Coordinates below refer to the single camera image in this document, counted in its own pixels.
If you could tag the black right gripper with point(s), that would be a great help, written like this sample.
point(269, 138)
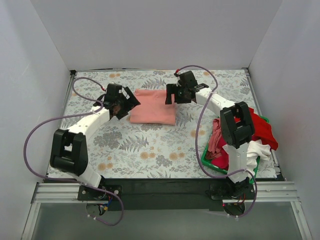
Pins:
point(175, 92)

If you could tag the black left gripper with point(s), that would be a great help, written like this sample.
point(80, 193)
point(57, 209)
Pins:
point(125, 104)

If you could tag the salmon pink t shirt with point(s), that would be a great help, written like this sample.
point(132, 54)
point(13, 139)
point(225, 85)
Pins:
point(152, 108)

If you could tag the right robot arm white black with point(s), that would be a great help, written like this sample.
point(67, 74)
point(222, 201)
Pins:
point(225, 110)

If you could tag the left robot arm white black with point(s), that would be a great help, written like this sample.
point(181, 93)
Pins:
point(69, 152)

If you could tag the dusty pink t shirt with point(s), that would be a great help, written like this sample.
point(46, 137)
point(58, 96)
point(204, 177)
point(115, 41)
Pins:
point(216, 142)

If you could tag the green plastic basket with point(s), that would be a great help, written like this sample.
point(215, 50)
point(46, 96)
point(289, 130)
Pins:
point(208, 163)

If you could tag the magenta t shirt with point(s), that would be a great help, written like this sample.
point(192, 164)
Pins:
point(221, 158)

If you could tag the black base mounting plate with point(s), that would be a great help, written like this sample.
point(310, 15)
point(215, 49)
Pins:
point(174, 193)

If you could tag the red t shirt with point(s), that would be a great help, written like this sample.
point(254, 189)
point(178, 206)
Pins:
point(256, 126)

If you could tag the white t shirt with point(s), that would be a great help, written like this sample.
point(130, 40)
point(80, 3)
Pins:
point(256, 149)

